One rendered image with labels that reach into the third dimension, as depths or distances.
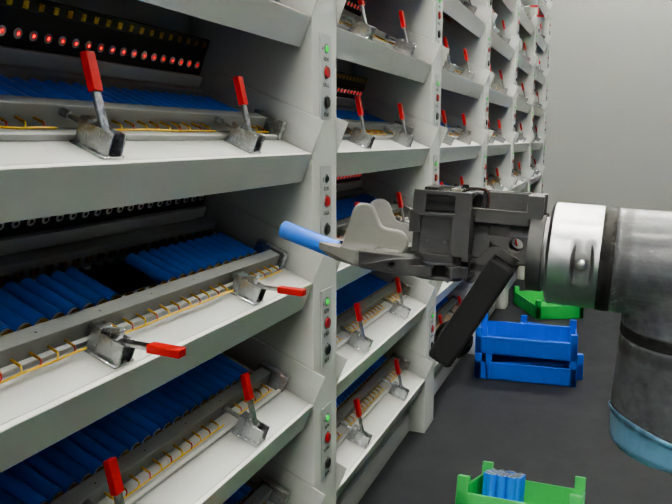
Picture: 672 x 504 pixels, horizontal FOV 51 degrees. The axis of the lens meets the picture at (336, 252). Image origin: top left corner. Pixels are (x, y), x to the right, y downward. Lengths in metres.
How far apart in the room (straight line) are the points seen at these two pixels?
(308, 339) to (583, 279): 0.55
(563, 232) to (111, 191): 0.39
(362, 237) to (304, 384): 0.47
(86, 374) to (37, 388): 0.05
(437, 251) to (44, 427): 0.36
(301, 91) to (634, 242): 0.57
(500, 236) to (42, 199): 0.39
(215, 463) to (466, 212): 0.46
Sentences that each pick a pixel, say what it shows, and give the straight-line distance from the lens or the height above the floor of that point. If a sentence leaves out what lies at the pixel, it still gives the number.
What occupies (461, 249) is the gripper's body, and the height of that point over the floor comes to 0.64.
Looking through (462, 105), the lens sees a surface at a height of 0.84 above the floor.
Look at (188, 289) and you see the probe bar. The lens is 0.83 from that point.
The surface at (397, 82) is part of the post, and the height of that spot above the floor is 0.87.
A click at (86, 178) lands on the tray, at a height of 0.70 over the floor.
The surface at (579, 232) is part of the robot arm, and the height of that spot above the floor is 0.66.
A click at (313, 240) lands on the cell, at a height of 0.64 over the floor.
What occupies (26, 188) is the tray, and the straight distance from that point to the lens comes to 0.58.
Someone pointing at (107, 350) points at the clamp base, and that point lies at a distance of 0.68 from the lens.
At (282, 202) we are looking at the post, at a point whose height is 0.64.
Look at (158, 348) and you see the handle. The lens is 0.65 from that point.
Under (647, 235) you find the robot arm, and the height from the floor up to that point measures 0.66.
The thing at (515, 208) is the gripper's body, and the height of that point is 0.67.
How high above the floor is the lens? 0.74
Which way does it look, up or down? 9 degrees down
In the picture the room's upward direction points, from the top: straight up
